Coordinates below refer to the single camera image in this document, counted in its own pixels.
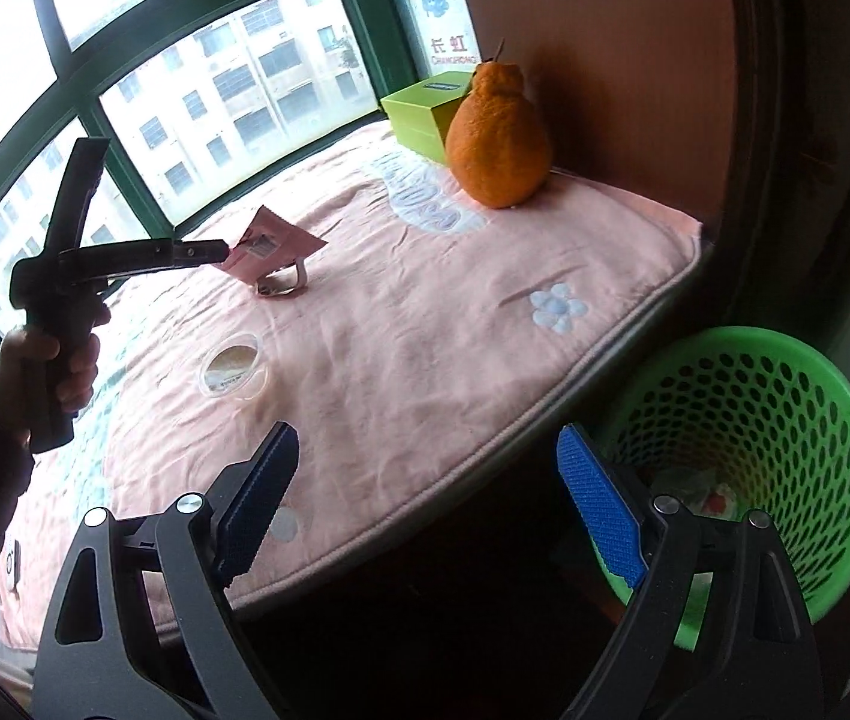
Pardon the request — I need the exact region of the green window frame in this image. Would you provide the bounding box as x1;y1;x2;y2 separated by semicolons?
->
0;0;426;331

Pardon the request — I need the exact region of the red white wrapper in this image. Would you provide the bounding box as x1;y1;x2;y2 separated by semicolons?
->
698;486;739;520

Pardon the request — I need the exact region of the pink packet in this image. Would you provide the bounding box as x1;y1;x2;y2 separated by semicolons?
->
213;205;328;282

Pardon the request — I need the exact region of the silver metal ring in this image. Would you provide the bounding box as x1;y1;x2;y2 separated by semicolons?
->
254;259;311;299

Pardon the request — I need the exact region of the green perforated plastic basket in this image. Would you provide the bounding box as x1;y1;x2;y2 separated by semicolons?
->
590;326;850;652

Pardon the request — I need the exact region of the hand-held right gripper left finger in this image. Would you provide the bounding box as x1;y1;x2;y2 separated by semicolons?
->
33;422;301;720

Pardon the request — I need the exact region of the green cardboard box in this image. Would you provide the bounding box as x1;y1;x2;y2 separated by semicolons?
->
380;71;474;164

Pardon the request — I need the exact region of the apartment building outside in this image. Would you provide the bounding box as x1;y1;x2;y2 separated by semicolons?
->
0;0;388;301

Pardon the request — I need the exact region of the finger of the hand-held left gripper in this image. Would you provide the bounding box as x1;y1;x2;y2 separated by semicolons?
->
170;238;232;269

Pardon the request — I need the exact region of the clear round plastic lid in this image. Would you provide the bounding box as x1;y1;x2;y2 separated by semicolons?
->
198;328;270;400

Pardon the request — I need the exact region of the pink flower blanket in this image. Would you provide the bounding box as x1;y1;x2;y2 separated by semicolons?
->
0;120;703;650

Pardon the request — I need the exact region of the printed window poster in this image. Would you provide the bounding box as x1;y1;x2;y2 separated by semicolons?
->
395;0;482;83

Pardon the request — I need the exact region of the person's left hand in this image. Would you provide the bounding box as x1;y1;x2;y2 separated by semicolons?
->
0;302;109;437

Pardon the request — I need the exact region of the orange fruit plush toy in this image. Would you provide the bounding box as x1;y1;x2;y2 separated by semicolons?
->
444;41;553;209

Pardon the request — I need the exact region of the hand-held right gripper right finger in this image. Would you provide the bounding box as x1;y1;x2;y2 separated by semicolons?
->
555;424;829;720

